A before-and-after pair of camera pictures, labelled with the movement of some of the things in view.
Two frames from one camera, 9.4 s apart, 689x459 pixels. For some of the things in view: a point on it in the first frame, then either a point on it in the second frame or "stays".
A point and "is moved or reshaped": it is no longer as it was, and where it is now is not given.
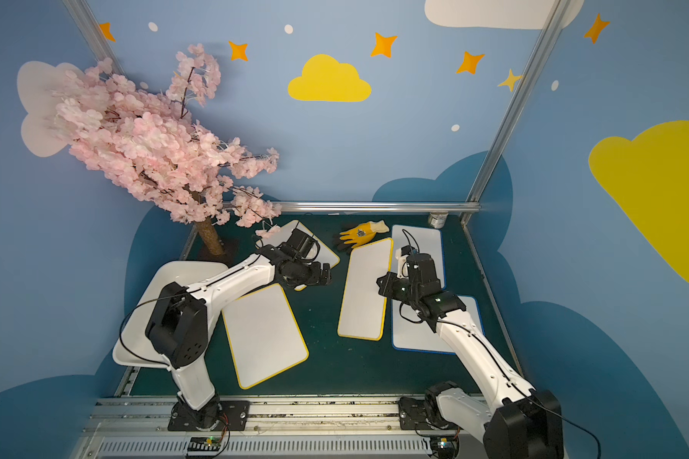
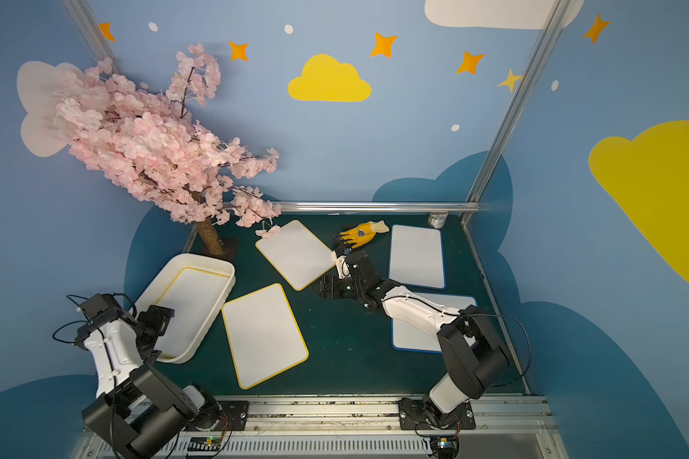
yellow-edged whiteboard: [363, 311] is moved or reshaped
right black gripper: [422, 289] → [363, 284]
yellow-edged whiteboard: [264, 336] stays
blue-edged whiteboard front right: [420, 337] stays
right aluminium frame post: [519, 98] stays
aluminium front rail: [330, 429] stays
